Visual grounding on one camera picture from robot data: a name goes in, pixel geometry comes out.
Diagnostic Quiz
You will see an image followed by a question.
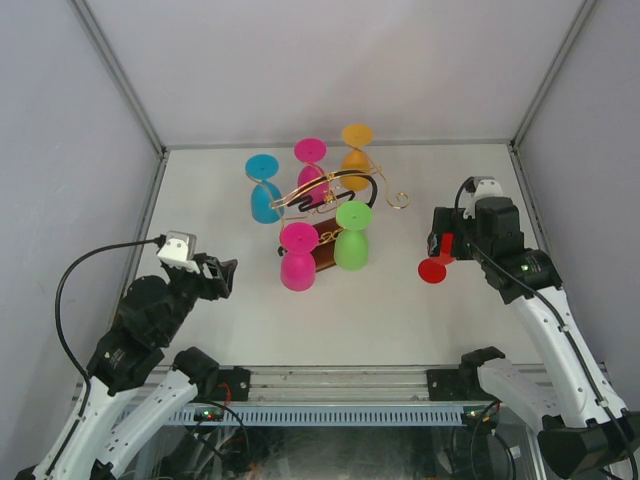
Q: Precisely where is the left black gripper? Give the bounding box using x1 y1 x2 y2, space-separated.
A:
157 252 237 342

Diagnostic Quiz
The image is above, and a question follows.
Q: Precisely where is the red plastic wine glass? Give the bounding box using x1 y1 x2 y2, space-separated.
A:
418 233 455 284

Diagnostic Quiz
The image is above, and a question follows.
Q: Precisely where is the pink plastic wine glass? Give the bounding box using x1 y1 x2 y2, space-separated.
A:
294 138 329 204
280 222 319 292

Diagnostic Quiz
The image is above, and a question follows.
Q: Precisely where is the green plastic wine glass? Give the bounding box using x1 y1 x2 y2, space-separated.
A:
334 200 373 271

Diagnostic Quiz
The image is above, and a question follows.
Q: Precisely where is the blue plastic wine glass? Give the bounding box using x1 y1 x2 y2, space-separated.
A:
245 154 283 224

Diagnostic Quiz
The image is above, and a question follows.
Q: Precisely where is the orange plastic wine glass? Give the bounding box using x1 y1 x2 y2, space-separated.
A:
340 124 374 192

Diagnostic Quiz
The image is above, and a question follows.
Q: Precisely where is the gold wire wine glass rack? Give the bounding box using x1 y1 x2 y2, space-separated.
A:
269 154 411 274

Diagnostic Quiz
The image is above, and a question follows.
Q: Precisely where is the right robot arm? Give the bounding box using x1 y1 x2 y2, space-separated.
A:
419 196 639 479

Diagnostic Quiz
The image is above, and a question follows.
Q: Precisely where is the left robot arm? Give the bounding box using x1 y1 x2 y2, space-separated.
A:
16 254 238 479

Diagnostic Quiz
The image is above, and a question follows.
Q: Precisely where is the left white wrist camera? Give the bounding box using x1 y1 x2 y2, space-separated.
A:
156 231 200 273

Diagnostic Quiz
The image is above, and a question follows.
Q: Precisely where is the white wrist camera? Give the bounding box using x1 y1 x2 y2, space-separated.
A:
156 231 200 273
463 176 503 220

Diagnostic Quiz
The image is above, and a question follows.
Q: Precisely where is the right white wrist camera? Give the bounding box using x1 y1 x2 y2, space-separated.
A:
463 176 503 220

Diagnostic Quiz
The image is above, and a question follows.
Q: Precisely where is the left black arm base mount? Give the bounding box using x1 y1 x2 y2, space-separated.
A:
213 366 251 403

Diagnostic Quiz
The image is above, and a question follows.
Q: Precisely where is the right black camera cable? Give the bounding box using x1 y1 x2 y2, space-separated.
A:
453 176 636 451

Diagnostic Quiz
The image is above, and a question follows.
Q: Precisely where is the black camera cable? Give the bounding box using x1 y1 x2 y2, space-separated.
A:
54 235 166 480
453 176 636 451

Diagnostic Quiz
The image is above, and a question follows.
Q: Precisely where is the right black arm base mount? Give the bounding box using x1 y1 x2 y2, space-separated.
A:
426 368 467 402

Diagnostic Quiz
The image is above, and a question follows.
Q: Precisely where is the left black camera cable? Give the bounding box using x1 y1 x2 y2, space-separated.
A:
54 235 166 480

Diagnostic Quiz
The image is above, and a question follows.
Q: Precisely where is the grey slotted cable duct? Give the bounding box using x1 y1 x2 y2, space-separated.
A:
161 404 465 427

